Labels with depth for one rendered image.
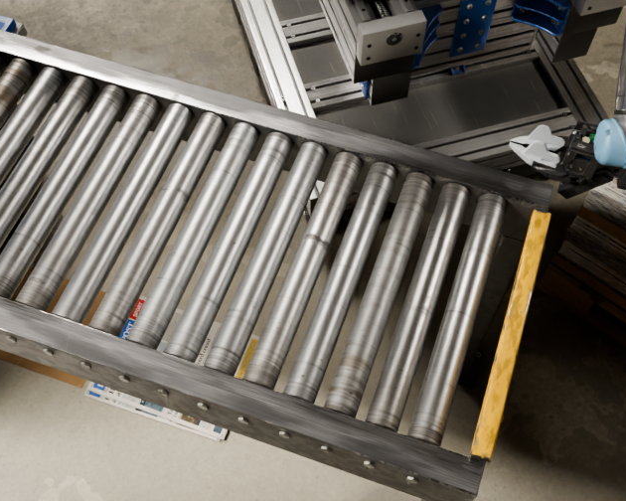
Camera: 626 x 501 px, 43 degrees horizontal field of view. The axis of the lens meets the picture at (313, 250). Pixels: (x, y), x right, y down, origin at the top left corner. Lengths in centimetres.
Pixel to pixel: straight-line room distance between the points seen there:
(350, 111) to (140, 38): 84
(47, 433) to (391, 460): 114
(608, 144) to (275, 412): 67
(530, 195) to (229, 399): 61
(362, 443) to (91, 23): 198
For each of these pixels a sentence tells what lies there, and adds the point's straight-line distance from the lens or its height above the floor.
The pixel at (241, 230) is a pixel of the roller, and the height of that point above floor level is 80.
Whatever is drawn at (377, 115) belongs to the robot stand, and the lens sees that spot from 222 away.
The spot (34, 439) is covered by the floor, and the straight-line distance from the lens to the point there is 212.
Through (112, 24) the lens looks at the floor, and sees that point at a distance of 281.
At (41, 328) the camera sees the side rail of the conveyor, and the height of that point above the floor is 80.
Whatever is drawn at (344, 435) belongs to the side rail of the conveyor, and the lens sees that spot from 118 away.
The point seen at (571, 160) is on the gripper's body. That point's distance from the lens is 146.
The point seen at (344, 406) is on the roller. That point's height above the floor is 80.
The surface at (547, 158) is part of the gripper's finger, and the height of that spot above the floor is 78.
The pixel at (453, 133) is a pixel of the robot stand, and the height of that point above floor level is 21.
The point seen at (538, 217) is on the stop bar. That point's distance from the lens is 136.
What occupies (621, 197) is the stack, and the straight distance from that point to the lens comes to 181.
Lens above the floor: 193
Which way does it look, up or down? 61 degrees down
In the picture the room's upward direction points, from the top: straight up
